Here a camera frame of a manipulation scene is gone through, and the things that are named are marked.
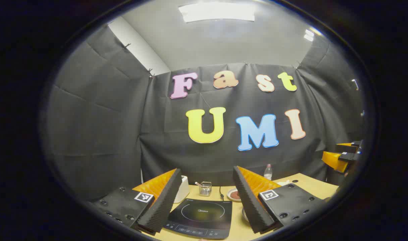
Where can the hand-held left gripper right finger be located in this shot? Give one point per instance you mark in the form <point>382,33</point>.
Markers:
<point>251,204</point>

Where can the black backdrop cloth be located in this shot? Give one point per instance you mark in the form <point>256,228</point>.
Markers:
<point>123,134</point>

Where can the clear plastic water bottle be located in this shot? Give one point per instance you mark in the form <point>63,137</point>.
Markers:
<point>268,173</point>

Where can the black induction cooktop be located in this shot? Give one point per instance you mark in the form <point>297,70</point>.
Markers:
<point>200,214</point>

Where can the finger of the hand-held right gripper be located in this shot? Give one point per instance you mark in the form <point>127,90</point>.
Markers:
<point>336,160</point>
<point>348,147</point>

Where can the small ceiling light panel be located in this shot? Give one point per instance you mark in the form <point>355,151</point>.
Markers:
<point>309,35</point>

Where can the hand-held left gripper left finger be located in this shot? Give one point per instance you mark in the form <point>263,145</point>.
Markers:
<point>163,204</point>

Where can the red meat patties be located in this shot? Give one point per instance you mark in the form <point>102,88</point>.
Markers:
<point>235,194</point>

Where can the round white plate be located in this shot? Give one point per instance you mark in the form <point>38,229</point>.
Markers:
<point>231,195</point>

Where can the white toaster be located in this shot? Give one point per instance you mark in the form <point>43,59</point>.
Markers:
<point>183,189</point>

